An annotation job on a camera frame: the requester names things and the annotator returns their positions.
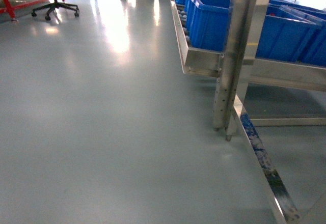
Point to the blue bin right side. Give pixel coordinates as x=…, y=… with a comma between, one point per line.
x=289, y=34

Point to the large blue plastic bin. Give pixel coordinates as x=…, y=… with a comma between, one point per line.
x=207, y=22

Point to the stainless steel roller rack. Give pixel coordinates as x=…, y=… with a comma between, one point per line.
x=234, y=69

